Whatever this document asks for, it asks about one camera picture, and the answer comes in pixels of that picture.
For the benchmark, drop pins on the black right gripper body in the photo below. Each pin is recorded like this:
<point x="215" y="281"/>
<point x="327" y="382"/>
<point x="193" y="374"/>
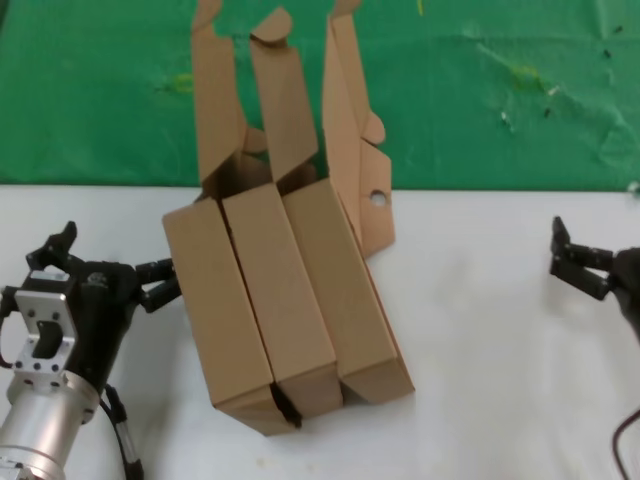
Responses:
<point x="630" y="280"/>

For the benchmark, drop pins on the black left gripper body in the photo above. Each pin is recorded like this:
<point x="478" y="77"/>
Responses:
<point x="107" y="300"/>

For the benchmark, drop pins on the brown cardboard box without hole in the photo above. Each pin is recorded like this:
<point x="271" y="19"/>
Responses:
<point x="215" y="300"/>

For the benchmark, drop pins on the wide brown cardboard box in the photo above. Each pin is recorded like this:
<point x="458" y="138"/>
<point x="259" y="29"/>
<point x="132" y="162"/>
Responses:
<point x="340" y="300"/>

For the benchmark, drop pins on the silver left wrist bracket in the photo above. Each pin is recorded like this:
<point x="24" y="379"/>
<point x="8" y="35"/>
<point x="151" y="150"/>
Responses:
<point x="55" y="305"/>

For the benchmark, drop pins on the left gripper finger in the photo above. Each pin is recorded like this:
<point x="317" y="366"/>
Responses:
<point x="155" y="287"/>
<point x="55" y="247"/>

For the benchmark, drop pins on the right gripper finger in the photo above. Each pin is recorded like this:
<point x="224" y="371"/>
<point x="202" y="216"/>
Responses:
<point x="560" y="250"/>

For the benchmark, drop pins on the green cloth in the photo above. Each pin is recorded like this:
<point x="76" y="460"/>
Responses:
<point x="75" y="100"/>

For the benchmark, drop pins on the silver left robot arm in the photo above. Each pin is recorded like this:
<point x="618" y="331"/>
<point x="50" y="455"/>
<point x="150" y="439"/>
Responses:
<point x="35" y="425"/>

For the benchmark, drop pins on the brown cardboard box, round hole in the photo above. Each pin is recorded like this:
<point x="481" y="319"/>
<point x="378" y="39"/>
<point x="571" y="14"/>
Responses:
<point x="280" y="290"/>

